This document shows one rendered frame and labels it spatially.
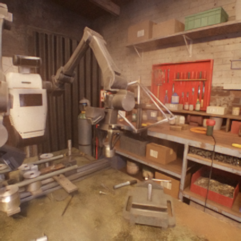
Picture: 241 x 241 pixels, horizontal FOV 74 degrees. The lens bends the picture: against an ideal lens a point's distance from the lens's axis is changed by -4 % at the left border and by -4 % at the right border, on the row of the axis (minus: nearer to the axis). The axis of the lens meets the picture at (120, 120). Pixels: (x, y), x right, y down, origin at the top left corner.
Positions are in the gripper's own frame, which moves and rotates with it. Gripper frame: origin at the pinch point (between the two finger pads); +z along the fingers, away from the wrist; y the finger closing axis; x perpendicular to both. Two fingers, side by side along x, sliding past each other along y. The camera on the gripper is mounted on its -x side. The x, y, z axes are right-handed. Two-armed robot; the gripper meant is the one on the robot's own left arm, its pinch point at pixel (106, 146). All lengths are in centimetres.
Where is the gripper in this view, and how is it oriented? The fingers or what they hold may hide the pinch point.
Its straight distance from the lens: 65.1
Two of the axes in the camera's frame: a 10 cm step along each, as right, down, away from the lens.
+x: 6.3, 0.5, 7.7
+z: -1.3, 9.9, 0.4
